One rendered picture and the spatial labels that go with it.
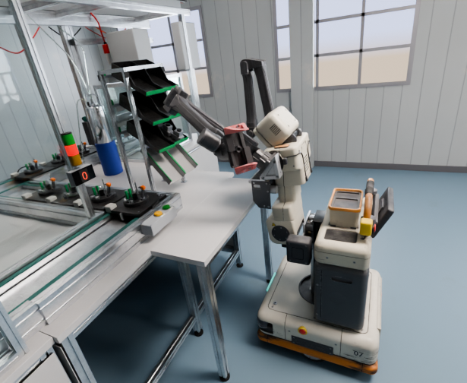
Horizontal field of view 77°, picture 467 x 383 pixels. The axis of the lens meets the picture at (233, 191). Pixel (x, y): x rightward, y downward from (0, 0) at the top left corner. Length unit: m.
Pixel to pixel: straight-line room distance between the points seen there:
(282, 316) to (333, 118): 3.13
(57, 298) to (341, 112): 3.88
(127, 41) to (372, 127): 3.11
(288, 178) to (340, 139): 2.97
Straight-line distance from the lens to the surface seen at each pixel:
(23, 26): 1.61
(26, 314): 1.28
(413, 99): 4.35
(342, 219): 1.56
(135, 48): 2.83
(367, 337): 1.81
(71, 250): 1.60
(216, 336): 1.69
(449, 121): 4.45
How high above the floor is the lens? 1.66
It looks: 25 degrees down
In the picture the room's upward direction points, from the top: 7 degrees counter-clockwise
